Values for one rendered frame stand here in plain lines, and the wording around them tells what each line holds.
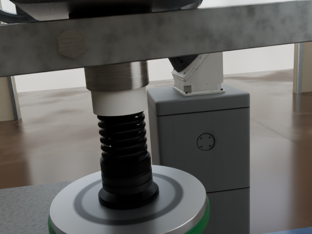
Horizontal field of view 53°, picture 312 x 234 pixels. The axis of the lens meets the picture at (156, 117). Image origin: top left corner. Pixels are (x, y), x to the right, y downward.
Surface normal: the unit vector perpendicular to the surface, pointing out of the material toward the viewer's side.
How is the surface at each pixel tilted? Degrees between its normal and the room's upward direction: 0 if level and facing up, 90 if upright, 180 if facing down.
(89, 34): 90
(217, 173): 90
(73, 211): 0
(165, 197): 0
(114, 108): 90
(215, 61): 90
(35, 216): 0
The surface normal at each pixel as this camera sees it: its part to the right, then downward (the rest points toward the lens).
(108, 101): -0.24, 0.25
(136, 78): 0.67, 0.13
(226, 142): 0.13, 0.22
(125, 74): 0.34, 0.20
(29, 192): -0.07, -0.97
